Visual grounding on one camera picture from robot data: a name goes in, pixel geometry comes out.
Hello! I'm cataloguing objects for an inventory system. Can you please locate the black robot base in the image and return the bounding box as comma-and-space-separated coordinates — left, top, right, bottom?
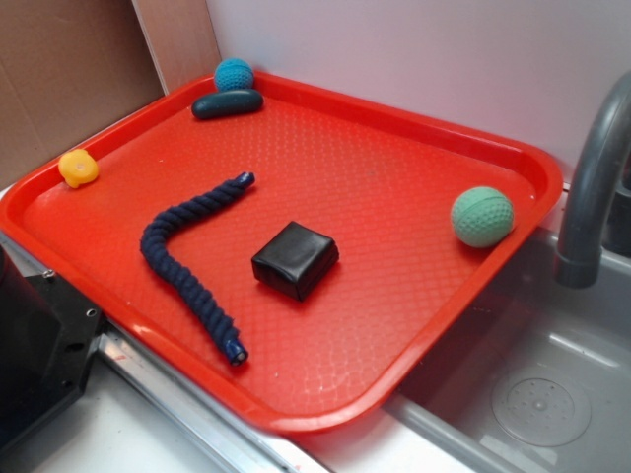
1, 251, 104, 453

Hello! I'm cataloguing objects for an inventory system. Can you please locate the black box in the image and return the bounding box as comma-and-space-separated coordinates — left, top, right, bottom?
251, 222, 339, 302

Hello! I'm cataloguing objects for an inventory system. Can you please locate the red plastic tray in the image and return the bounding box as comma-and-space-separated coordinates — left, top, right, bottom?
1, 73, 562, 434

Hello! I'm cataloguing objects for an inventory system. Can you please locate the dark teal oval object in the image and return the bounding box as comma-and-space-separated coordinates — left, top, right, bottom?
191, 89, 264, 120

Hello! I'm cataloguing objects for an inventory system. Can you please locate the green dimpled ball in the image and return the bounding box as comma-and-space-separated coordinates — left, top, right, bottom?
451, 186, 515, 248

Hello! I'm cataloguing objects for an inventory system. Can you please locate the blue crocheted ball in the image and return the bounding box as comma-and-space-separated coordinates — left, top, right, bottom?
214, 58, 254, 92

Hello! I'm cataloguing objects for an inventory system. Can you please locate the yellow plastic toy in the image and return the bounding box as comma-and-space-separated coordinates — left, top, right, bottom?
57, 149, 100, 189

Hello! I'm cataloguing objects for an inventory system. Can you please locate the grey faucet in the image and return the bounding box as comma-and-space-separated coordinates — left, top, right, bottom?
554, 73, 630, 289

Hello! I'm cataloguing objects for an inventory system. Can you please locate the grey plastic sink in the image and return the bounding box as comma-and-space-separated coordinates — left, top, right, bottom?
300, 204, 630, 472

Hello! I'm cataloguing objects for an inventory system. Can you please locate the brown cardboard panel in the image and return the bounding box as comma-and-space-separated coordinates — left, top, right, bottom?
1, 1, 220, 187

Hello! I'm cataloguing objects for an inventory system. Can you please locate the dark blue rope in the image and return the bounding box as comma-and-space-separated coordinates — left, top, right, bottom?
139, 170, 257, 368

